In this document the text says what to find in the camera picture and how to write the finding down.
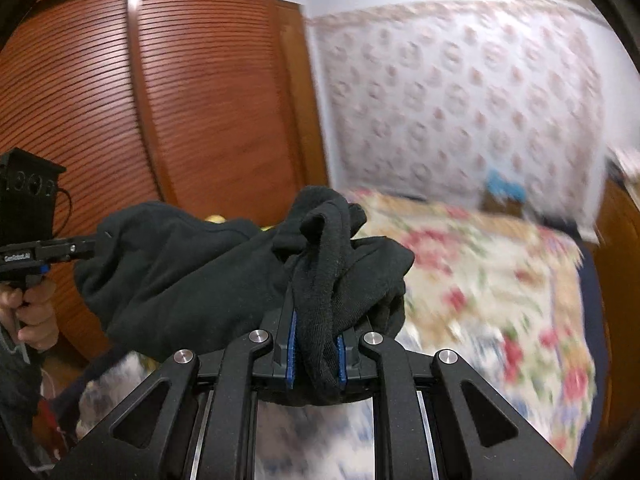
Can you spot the wooden slatted wardrobe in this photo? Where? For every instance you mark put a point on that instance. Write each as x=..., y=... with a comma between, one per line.
x=175, y=85

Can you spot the black printed t-shirt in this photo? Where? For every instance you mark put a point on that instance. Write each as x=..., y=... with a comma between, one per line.
x=200, y=285

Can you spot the floral blanket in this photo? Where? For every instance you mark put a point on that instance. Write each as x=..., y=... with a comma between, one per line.
x=475, y=285

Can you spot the circle-patterned sheer curtain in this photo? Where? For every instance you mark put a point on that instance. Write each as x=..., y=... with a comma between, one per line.
x=450, y=110

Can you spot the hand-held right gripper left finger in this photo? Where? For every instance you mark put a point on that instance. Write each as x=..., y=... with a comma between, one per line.
x=290, y=360

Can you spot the yellow soft toy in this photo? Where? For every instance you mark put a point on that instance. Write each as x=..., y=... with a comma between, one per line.
x=216, y=219

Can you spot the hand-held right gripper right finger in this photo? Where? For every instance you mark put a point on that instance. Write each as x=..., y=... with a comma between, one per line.
x=342, y=360

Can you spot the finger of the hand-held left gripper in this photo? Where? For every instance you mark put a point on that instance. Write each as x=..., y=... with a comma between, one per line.
x=67, y=249

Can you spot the wooden cabinet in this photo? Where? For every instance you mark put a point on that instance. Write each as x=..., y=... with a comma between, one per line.
x=620, y=260

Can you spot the person's left hand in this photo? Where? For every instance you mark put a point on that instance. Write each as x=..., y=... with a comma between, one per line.
x=40, y=325

